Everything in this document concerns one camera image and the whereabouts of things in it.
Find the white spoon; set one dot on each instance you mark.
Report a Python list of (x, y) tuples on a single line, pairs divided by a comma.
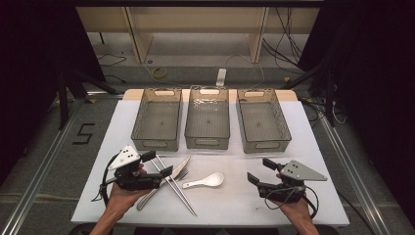
[(211, 179)]

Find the aluminium floor rail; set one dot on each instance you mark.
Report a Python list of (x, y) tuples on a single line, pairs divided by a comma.
[(42, 163), (352, 169)]

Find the person's right hand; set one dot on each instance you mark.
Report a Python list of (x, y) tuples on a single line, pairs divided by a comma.
[(298, 210)]

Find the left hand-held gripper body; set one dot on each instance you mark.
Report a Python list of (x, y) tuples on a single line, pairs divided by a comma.
[(128, 157)]

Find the grey clear plastic bin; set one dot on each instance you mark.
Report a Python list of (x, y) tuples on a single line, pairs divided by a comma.
[(207, 120), (158, 122), (262, 122)]

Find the beige wooden desk frame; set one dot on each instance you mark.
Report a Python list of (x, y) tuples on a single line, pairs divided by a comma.
[(195, 19)]

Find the black metal stand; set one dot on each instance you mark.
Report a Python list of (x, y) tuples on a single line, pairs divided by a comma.
[(330, 98), (63, 98)]

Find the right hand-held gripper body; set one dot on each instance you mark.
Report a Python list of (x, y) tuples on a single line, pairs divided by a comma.
[(300, 172)]

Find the white table cover board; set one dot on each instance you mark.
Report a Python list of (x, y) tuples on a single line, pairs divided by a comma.
[(228, 202)]

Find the metal table knife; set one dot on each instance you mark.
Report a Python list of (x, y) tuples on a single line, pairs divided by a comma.
[(148, 198)]

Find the person's left hand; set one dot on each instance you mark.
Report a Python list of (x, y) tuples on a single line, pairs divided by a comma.
[(122, 199)]

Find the metal chopstick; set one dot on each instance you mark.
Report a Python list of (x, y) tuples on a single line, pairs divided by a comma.
[(177, 192), (182, 195)]

